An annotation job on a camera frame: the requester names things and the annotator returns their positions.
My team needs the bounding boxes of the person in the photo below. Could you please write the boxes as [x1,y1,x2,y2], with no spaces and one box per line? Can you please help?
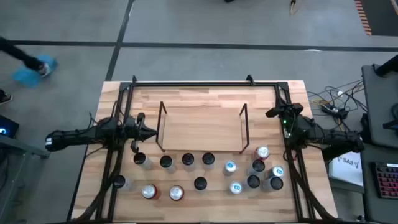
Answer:
[0,35,59,105]

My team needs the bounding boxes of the backlit black keyboard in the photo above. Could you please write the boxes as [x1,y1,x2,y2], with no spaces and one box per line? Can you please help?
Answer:
[371,161,398,200]

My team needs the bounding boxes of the Celsius Peach Vibe can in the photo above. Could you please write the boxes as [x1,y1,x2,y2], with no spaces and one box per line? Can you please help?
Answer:
[181,152,197,172]
[193,176,208,191]

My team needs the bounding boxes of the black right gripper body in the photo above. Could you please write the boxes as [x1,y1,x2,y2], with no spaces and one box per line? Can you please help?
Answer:
[280,103,305,140]

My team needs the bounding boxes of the blue-banded Celsius can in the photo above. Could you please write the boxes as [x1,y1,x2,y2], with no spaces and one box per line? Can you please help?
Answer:
[247,159,266,177]

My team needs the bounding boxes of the grey keyboard desk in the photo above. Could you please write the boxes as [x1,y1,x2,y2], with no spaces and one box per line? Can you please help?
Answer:
[359,142,398,223]

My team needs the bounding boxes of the black sleeved cable bundle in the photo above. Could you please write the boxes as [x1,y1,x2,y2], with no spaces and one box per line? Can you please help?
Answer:
[284,149,335,222]
[72,146,124,222]

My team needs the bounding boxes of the Celsius Tropical Vibe can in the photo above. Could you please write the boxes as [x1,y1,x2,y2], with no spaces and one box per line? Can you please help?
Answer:
[242,174,261,191]
[132,151,154,171]

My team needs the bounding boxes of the black power strip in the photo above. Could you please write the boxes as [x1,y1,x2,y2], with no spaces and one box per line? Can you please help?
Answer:
[321,104,349,121]

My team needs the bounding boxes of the black vertical pole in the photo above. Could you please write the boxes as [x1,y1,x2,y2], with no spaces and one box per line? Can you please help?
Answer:
[374,54,398,78]

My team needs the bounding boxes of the grey side desk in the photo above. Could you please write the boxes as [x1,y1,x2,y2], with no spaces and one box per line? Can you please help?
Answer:
[361,63,398,149]

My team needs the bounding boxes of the grey metal stand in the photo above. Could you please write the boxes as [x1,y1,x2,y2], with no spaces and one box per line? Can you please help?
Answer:
[0,133,51,223]

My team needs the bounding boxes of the black device with blue light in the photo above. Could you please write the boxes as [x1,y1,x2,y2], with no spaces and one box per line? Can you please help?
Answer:
[0,114,20,139]

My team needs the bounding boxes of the wooden shelf with black frame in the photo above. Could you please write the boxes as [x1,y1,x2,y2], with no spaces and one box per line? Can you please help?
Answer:
[155,101,251,154]

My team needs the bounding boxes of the black mat with orange stripes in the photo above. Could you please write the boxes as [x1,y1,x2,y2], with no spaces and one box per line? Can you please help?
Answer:
[354,0,398,37]

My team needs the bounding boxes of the white paper sign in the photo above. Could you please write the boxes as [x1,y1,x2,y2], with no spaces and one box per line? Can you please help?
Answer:
[328,151,364,187]

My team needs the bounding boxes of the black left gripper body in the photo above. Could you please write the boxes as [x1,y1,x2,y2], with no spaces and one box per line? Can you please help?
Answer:
[123,111,147,154]

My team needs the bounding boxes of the black metal table frame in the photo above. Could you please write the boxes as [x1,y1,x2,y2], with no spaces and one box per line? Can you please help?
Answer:
[67,74,336,223]

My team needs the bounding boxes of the Red Bull can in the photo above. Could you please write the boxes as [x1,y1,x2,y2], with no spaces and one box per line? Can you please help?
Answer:
[229,181,243,195]
[222,161,238,177]
[264,165,285,180]

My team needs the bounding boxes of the tangled floor cables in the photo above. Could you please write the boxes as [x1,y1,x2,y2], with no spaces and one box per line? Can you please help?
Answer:
[307,79,369,141]

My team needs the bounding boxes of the black desk mount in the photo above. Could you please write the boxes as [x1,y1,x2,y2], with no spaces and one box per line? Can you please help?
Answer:
[382,102,398,131]

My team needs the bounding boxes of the yellow hanging cable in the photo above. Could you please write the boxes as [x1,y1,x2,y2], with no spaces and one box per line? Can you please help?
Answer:
[289,0,304,16]

